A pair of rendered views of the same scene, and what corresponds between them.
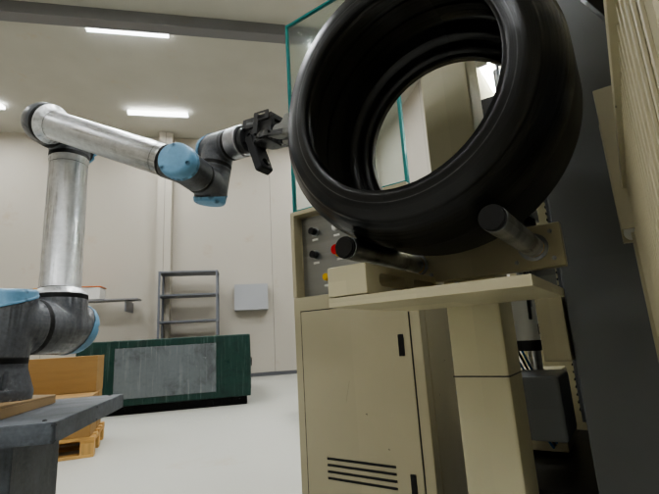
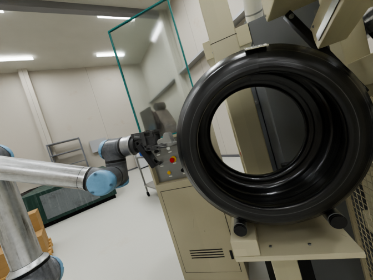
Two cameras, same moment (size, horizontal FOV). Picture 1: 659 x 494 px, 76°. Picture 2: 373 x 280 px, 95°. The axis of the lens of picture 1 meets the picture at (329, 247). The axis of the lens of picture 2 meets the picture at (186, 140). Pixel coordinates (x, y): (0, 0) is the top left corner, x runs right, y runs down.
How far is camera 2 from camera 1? 66 cm
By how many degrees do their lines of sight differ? 23
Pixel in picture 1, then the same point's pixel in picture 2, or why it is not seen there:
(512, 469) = (294, 266)
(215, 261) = (75, 132)
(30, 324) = not seen: outside the picture
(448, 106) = (242, 104)
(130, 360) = (50, 198)
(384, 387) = (211, 219)
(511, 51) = (356, 134)
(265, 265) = (101, 129)
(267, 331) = not seen: hidden behind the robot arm
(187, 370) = (83, 193)
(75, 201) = (13, 203)
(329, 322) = (177, 195)
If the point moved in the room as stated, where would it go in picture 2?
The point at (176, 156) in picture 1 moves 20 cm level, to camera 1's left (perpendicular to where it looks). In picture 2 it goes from (100, 182) to (35, 205)
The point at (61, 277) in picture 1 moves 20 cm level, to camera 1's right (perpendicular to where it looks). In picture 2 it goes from (26, 259) to (77, 238)
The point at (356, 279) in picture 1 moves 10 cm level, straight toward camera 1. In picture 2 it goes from (252, 249) to (274, 270)
